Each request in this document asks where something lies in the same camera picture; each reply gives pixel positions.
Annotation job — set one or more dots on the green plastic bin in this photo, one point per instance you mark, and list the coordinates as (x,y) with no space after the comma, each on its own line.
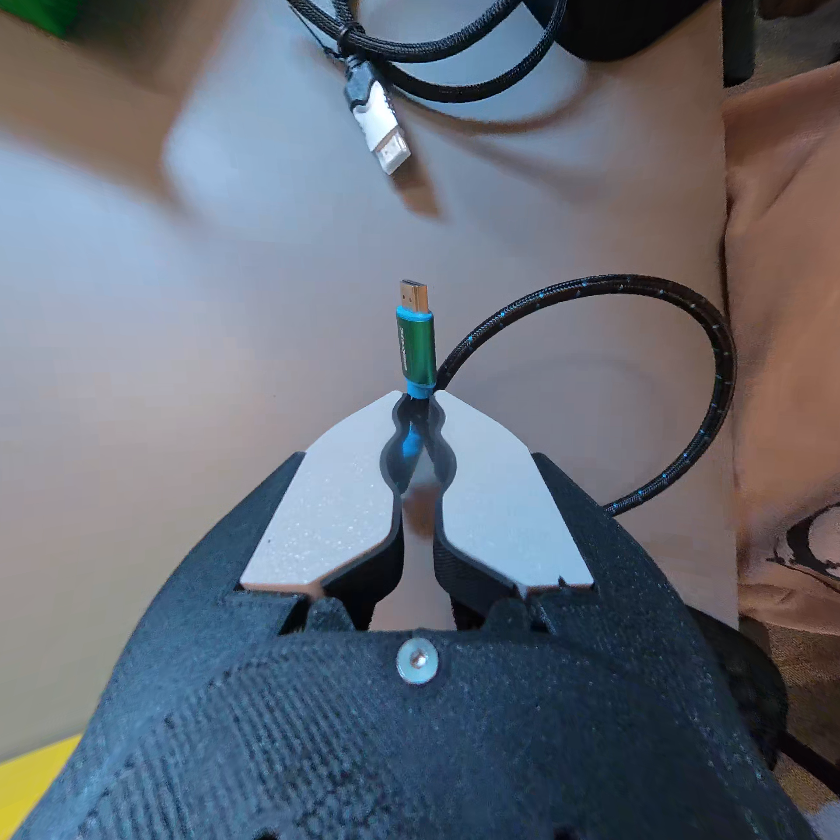
(39,13)

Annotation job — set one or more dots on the yellow plastic bin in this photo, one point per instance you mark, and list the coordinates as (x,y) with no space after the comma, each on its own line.
(19,787)

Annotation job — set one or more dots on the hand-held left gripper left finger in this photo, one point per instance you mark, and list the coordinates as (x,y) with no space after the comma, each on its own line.
(315,518)

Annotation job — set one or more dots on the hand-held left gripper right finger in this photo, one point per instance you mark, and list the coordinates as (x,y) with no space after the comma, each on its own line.
(512,518)

